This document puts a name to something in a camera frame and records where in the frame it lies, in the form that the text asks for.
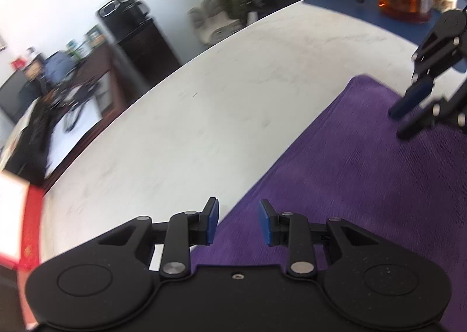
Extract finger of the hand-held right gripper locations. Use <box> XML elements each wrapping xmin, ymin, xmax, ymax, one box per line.
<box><xmin>388</xmin><ymin>29</ymin><xmax>462</xmax><ymax>121</ymax></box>
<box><xmin>396</xmin><ymin>78</ymin><xmax>467</xmax><ymax>140</ymax></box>

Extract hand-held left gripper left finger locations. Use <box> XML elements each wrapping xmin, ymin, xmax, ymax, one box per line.
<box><xmin>98</xmin><ymin>196</ymin><xmax>220</xmax><ymax>280</ymax></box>

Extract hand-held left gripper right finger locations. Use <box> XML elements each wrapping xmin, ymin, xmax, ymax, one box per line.
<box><xmin>257</xmin><ymin>199</ymin><xmax>380</xmax><ymax>280</ymax></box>

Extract purple towel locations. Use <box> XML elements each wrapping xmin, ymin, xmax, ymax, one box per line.
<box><xmin>184</xmin><ymin>75</ymin><xmax>467</xmax><ymax>332</ymax></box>

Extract blue table mat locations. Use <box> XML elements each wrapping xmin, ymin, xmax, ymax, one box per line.
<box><xmin>303</xmin><ymin>0</ymin><xmax>467</xmax><ymax>44</ymax></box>

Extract red desk calendar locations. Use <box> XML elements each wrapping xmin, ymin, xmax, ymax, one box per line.
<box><xmin>0</xmin><ymin>172</ymin><xmax>46</xmax><ymax>270</ymax></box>

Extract brown wooden desk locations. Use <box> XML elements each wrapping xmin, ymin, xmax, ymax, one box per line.
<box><xmin>0</xmin><ymin>40</ymin><xmax>150</xmax><ymax>187</ymax></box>

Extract black water dispenser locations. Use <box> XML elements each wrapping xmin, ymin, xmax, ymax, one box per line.
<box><xmin>97</xmin><ymin>0</ymin><xmax>183</xmax><ymax>95</ymax></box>

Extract blue office chair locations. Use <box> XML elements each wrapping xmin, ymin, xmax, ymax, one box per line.
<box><xmin>44</xmin><ymin>51</ymin><xmax>79</xmax><ymax>88</ymax></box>

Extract black cables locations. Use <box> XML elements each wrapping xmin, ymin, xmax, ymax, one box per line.
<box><xmin>64</xmin><ymin>99</ymin><xmax>92</xmax><ymax>132</ymax></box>

